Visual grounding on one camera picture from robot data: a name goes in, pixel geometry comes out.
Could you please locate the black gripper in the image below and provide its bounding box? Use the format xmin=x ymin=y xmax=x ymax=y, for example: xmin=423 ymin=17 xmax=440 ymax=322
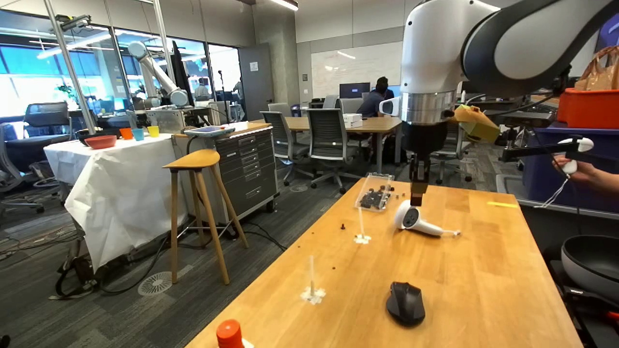
xmin=405 ymin=121 xmax=448 ymax=206

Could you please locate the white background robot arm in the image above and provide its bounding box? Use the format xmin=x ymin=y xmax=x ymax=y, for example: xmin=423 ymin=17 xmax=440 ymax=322
xmin=129 ymin=40 xmax=190 ymax=108

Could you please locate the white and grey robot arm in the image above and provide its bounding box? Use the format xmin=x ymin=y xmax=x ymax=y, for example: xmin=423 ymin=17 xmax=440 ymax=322
xmin=397 ymin=0 xmax=619 ymax=206

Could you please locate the black computer mouse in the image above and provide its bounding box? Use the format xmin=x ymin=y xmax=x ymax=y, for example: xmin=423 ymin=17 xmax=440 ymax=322
xmin=388 ymin=282 xmax=426 ymax=326

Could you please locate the person's hand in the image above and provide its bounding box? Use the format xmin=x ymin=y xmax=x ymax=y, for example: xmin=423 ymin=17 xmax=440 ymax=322
xmin=554 ymin=154 xmax=616 ymax=187

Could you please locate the white VR controller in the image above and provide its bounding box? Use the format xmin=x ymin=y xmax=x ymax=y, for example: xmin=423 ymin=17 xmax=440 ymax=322
xmin=395 ymin=200 xmax=448 ymax=237

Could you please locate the plastic bag of black screws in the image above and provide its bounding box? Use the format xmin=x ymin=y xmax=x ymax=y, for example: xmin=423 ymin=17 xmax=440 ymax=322
xmin=359 ymin=173 xmax=395 ymax=210

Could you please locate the wooden desk in background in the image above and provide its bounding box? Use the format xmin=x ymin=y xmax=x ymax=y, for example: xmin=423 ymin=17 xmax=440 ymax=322
xmin=287 ymin=115 xmax=401 ymax=169

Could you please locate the seated person in background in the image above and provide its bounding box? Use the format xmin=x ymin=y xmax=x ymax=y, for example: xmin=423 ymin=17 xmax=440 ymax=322
xmin=359 ymin=77 xmax=395 ymax=117

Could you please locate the grey office chair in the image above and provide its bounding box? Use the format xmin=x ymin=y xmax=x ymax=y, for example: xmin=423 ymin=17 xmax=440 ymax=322
xmin=308 ymin=108 xmax=349 ymax=193

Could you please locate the white handheld controller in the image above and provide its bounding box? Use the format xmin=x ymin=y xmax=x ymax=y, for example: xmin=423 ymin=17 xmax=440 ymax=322
xmin=558 ymin=137 xmax=595 ymax=175

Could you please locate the grey drawer cabinet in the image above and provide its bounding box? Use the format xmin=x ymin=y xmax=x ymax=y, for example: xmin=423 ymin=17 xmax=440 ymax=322
xmin=218 ymin=125 xmax=279 ymax=216

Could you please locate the dark grey pan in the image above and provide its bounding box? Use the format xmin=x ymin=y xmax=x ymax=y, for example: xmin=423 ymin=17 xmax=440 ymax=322
xmin=562 ymin=233 xmax=619 ymax=301

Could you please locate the orange storage bin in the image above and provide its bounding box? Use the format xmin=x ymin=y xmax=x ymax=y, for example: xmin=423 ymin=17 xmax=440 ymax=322
xmin=558 ymin=88 xmax=619 ymax=127

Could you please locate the wooden bar stool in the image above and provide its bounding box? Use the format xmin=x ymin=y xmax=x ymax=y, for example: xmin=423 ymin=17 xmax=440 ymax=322
xmin=167 ymin=148 xmax=248 ymax=283

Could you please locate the orange bottle cap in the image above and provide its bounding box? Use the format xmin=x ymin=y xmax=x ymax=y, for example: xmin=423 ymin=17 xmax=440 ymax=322
xmin=218 ymin=318 xmax=245 ymax=348

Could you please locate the table with white cloth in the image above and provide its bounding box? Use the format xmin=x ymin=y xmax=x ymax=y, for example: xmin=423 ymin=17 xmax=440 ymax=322
xmin=45 ymin=133 xmax=177 ymax=268

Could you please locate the red bowl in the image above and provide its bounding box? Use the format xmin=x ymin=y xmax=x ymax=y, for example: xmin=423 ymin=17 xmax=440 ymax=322
xmin=86 ymin=135 xmax=117 ymax=148

